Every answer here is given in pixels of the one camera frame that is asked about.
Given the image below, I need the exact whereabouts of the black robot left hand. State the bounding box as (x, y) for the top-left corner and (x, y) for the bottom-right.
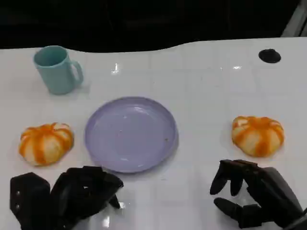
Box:
(49, 165), (124, 230)

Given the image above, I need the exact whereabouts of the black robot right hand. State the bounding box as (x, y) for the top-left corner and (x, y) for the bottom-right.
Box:
(210, 159), (304, 230)

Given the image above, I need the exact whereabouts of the orange and white bread roll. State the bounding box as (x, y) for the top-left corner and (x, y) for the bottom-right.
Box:
(231, 115), (285, 158)
(19, 122), (74, 167)

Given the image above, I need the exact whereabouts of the lilac plate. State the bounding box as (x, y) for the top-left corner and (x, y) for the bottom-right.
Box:
(84, 96), (179, 173)

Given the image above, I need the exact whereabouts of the pale green mug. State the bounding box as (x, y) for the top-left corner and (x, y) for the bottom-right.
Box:
(33, 45), (84, 95)

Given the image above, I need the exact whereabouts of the black round table grommet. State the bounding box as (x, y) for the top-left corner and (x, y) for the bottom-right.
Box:
(258, 48), (282, 64)

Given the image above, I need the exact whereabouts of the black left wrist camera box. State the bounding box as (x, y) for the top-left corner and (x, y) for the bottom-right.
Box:
(9, 172), (51, 230)

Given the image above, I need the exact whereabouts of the white frame post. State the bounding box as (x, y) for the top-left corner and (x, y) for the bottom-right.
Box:
(280, 0), (307, 38)

